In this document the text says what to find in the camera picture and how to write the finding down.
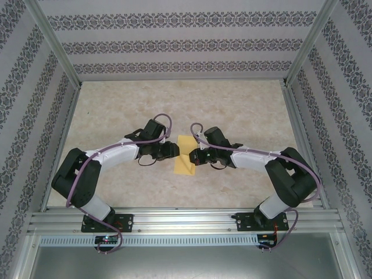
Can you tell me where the long aluminium mounting rail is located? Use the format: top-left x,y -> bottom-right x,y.
27,206 -> 346,235

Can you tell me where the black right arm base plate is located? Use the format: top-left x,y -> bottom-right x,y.
235,212 -> 289,233

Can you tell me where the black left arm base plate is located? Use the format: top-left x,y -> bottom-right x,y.
81,213 -> 134,233

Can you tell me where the slotted grey cable duct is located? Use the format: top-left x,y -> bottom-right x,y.
39,234 -> 259,248

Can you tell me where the wide aluminium side rail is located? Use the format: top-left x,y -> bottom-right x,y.
281,83 -> 332,210

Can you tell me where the narrow aluminium side rail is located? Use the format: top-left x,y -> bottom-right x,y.
40,85 -> 84,212

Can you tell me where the aluminium frame post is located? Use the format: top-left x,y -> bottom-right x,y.
25,0 -> 83,88
285,0 -> 341,87

